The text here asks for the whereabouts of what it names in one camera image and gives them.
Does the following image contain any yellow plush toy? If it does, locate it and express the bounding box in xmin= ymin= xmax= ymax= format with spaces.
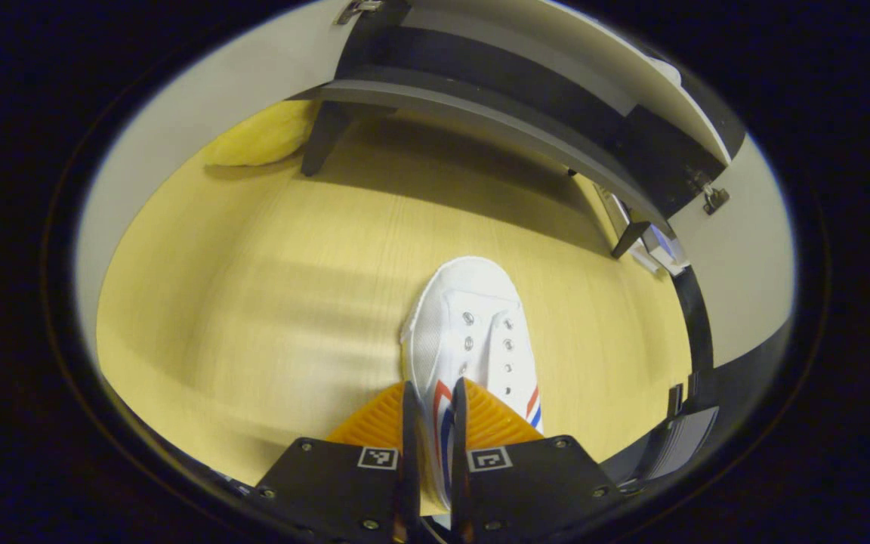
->
xmin=203 ymin=98 xmax=322 ymax=168

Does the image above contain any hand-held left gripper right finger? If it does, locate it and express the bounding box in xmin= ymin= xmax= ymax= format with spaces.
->
xmin=450 ymin=378 xmax=625 ymax=541

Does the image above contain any grey shoe cabinet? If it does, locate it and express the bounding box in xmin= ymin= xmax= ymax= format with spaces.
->
xmin=288 ymin=0 xmax=745 ymax=261

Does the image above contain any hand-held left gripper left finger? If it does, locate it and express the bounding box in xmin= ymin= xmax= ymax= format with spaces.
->
xmin=254 ymin=380 xmax=424 ymax=544

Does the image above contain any blue white booklet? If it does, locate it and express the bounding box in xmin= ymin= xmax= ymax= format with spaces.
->
xmin=600 ymin=185 xmax=691 ymax=277

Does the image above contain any white striped shoe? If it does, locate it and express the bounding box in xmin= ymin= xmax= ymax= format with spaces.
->
xmin=400 ymin=255 xmax=544 ymax=511

